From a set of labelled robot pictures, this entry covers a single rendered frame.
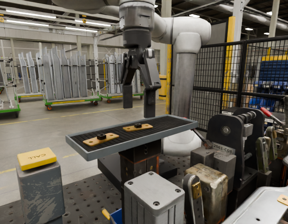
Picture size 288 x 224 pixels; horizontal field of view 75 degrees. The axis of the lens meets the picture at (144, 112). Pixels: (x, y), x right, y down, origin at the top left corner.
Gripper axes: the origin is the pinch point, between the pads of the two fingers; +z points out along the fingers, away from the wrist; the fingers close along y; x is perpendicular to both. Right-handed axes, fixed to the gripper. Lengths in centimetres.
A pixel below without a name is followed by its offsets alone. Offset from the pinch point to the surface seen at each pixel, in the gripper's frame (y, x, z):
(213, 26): -158, 200, -71
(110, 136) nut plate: 3.5, -9.3, 5.6
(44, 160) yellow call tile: 9.0, -24.2, 6.2
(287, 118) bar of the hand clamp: 7, 70, 10
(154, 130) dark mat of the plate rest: 4.3, 2.9, 5.9
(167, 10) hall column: -636, 455, -250
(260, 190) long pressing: 21.9, 26.7, 21.5
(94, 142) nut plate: 5.5, -13.9, 5.6
